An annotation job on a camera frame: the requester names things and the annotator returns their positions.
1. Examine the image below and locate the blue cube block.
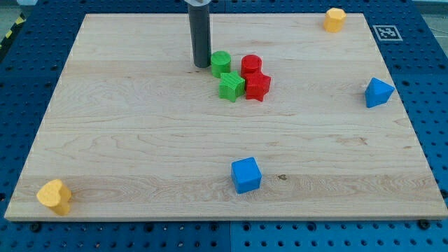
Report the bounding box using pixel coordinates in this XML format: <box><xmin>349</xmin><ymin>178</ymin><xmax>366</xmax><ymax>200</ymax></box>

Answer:
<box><xmin>231</xmin><ymin>157</ymin><xmax>262</xmax><ymax>194</ymax></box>

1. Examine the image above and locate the yellow hexagon block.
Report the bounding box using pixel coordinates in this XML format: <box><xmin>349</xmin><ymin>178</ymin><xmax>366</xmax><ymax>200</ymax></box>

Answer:
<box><xmin>323</xmin><ymin>8</ymin><xmax>347</xmax><ymax>33</ymax></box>

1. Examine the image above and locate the red star block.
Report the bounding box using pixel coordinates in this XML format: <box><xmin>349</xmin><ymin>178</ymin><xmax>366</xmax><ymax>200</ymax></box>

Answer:
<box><xmin>244</xmin><ymin>72</ymin><xmax>272</xmax><ymax>102</ymax></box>

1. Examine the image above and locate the yellow heart block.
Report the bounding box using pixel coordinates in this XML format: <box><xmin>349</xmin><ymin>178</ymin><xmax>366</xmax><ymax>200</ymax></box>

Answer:
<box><xmin>36</xmin><ymin>179</ymin><xmax>72</xmax><ymax>216</ymax></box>

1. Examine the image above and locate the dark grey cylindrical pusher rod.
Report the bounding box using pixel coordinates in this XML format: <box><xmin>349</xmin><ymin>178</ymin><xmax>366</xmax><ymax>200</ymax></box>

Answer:
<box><xmin>186</xmin><ymin>1</ymin><xmax>211</xmax><ymax>68</ymax></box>

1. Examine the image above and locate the blue triangular prism block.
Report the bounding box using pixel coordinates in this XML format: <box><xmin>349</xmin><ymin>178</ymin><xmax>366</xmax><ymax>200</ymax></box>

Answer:
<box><xmin>365</xmin><ymin>78</ymin><xmax>395</xmax><ymax>108</ymax></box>

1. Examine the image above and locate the light wooden board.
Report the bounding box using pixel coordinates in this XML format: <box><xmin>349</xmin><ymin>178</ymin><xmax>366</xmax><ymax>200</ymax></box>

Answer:
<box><xmin>5</xmin><ymin>13</ymin><xmax>447</xmax><ymax>222</ymax></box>

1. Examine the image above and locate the red cylinder block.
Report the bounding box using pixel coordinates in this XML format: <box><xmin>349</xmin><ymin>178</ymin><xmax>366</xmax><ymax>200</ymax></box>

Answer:
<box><xmin>241</xmin><ymin>55</ymin><xmax>263</xmax><ymax>76</ymax></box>

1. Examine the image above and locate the white fiducial marker tag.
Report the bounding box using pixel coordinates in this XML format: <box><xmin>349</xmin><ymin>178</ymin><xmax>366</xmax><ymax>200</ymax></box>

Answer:
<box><xmin>372</xmin><ymin>24</ymin><xmax>403</xmax><ymax>41</ymax></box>

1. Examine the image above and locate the green cylinder block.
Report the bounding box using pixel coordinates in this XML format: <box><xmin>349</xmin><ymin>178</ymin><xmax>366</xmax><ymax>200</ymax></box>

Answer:
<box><xmin>211</xmin><ymin>51</ymin><xmax>231</xmax><ymax>78</ymax></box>

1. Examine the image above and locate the green star block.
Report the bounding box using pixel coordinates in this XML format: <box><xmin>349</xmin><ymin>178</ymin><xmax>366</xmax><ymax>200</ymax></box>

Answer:
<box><xmin>218</xmin><ymin>71</ymin><xmax>245</xmax><ymax>102</ymax></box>

